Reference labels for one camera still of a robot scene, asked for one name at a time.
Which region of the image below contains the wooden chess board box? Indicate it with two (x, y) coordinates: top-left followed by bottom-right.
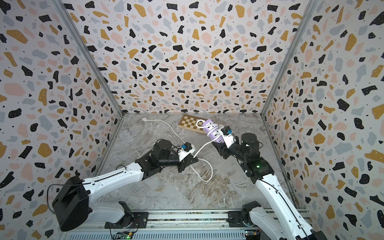
(178, 115), (207, 134)

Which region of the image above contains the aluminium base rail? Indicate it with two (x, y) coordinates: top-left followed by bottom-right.
(59, 208), (310, 240)

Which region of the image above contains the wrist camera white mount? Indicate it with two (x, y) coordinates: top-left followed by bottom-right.
(220, 126), (236, 149)
(178, 142), (196, 162)

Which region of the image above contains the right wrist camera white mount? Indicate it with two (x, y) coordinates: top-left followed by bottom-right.
(220, 126), (236, 149)

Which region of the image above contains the white power cord with plug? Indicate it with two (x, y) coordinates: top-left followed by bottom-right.
(141, 116), (224, 183)

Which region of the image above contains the purple power strip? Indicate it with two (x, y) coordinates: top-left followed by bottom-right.
(201, 119), (225, 144)

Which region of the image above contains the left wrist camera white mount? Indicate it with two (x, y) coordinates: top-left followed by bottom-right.
(178, 142), (196, 162)

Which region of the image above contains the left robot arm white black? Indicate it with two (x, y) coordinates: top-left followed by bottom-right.
(52, 139), (198, 232)

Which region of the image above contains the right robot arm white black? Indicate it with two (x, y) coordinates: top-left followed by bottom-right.
(208, 131), (326, 240)

